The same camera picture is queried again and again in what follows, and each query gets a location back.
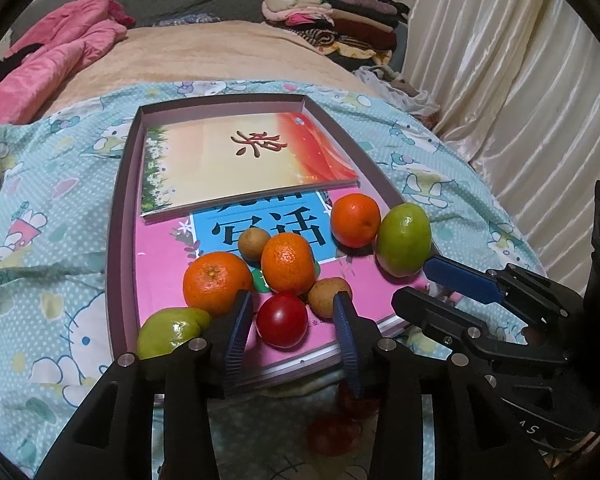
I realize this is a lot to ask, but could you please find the pink book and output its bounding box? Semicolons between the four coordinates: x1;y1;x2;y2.
132;187;406;376

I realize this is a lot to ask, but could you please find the beige blanket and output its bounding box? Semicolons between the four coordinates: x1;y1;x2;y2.
40;20;381;121

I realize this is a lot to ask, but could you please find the black garment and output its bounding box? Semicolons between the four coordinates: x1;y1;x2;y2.
0;42;43;83

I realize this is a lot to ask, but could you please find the green jujube fruit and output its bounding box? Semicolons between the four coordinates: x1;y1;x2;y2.
136;307;212;361
376;203;432;277

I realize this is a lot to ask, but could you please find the beige and orange book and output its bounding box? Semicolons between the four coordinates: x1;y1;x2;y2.
139;111;361;224

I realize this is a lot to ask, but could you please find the white crumpled cloth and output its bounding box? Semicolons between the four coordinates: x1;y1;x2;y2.
355;65;441;116

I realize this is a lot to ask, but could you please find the pink blanket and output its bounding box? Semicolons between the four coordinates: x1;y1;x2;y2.
0;0;136;126

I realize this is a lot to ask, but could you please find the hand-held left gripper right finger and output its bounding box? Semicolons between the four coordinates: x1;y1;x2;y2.
332;292;553;480

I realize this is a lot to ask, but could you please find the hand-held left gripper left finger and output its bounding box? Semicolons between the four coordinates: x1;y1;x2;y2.
35;289;255;480

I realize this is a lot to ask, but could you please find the orange mandarin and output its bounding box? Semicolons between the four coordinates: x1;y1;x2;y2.
330;193;382;249
260;233;317;295
182;251;255;317

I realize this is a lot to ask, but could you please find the small brown round fruit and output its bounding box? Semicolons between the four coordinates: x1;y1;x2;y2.
238;227;272;262
307;277;353;318

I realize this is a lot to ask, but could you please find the pile of folded clothes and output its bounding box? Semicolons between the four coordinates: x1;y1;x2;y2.
261;0;411;68

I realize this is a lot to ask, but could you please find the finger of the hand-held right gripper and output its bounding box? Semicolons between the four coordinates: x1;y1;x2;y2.
424;256;569;319
391;286;492;359

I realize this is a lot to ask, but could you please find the cream satin curtain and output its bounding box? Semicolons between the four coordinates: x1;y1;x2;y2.
402;0;600;246

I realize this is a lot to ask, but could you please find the shallow grey cardboard box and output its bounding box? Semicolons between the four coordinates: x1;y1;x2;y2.
106;93;438;390

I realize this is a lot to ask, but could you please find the cat print blue blanket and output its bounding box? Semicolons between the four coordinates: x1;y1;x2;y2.
0;77;546;480

